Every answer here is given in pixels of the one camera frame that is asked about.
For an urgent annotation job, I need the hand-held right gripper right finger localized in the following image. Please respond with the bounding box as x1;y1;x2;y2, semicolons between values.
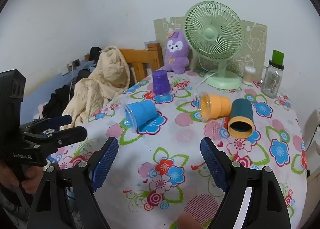
200;137;292;229

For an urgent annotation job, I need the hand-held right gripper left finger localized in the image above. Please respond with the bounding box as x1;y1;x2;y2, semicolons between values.
26;137;119;229

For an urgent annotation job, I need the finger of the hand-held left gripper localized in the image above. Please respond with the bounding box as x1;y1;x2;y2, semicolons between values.
19;115;73;133
23;126;88;155

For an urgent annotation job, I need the orange cup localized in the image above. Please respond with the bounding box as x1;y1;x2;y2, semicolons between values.
198;93;232;123

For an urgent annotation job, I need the dark teal cup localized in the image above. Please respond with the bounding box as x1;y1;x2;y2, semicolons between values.
227;98;256;139

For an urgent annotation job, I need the blue cup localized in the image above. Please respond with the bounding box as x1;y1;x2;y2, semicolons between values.
124;100;159;132

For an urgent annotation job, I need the purple cup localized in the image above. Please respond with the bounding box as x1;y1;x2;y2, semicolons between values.
152;70;172;95

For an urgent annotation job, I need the person's left hand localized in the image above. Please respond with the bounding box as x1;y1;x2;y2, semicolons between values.
0;163;48;196

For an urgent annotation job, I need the person's right hand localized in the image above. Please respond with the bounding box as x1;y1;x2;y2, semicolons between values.
177;212;202;229

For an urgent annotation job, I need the dark clothes pile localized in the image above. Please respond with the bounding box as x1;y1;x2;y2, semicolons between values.
42;84;76;119

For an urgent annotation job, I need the beige quilt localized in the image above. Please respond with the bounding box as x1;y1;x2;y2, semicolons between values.
61;46;131;129

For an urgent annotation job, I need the black bag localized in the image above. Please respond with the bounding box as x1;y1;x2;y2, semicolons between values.
89;46;103;67

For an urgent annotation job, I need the cotton swab container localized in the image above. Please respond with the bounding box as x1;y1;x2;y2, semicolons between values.
243;65;257;85

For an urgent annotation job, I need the glass jar mug green lid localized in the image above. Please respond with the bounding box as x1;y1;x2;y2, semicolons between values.
260;50;285;99

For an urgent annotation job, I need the purple plush toy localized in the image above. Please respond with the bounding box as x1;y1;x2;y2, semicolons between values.
163;30;192;74

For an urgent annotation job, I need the beige patterned backdrop panel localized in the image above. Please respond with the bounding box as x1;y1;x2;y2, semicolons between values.
153;16;268;80

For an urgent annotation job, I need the green desk fan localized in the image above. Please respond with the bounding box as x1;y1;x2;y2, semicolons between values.
184;1;245;90

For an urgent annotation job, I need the white charging cable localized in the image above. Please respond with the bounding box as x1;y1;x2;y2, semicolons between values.
67;65;74;102

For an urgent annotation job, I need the white fan cable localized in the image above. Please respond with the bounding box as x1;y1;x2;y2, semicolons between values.
193;71;218;102

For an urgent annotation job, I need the black cable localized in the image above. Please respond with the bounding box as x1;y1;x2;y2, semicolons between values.
303;124;320;153

